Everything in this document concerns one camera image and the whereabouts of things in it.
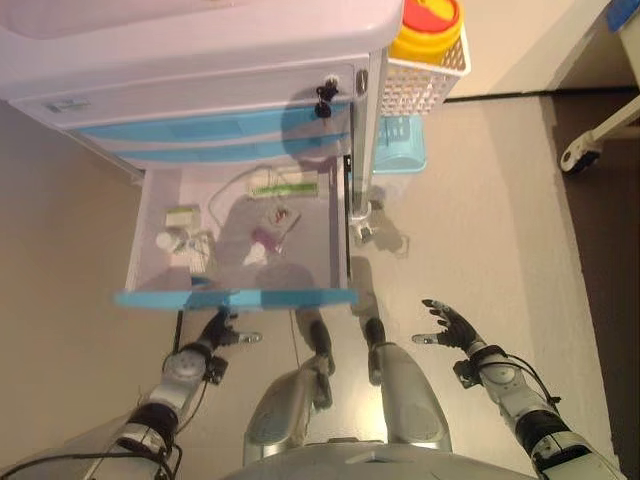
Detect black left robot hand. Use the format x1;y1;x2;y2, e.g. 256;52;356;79
197;308;264;358

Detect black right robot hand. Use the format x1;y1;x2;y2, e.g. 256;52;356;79
411;298;486;358

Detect pink medicine packet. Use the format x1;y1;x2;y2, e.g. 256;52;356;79
251;226;287;252

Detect green striped medicine box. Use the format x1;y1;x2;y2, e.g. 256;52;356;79
248;181;322;200

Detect plain white medicine box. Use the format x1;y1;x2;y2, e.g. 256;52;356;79
248;168;303;186

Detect white label cart drawer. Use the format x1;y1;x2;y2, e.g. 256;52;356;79
8;58;362;132

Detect silver right robot leg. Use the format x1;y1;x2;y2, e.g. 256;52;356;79
361;316;452;452

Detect silver robot leg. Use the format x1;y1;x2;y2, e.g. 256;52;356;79
361;316;452;452
243;318;337;462

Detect silver left robot leg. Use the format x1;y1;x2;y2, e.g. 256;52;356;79
243;318;337;462

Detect small green white box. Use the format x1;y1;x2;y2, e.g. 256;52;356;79
164;204;202;230

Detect clear bag red print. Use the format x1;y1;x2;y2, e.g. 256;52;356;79
258;203;304;242

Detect white curved tube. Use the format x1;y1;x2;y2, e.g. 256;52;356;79
208;166;265;235

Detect cart caster wheel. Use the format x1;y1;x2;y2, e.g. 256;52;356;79
349;198;387;243

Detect grey robot torso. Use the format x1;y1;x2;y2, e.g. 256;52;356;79
239;438;504;480

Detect light blue waste bin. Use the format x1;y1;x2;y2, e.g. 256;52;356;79
371;115;430;176

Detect bed caster wheel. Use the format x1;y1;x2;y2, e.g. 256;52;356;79
558;141;602;175

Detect white perforated side basket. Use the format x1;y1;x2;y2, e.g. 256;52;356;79
376;23;473;118

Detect black cart keys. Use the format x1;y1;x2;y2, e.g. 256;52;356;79
314;76;342;120

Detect white medical cart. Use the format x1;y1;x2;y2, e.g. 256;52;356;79
0;0;407;242

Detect yellow sharps container red lid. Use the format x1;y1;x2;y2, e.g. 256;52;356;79
389;0;462;65

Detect blue bed corner bumper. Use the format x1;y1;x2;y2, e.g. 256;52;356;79
604;0;627;30

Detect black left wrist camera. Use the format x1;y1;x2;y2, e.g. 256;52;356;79
201;356;230;385

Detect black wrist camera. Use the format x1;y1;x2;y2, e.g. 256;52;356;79
201;356;230;385
452;358;482;390

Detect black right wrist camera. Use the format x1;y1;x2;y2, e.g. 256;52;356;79
452;358;482;390

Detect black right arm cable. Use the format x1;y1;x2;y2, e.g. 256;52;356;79
499;351;563;407

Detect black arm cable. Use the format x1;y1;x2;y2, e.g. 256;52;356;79
499;351;563;407
0;442;184;480

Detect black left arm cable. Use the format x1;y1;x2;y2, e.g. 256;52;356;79
0;442;184;480

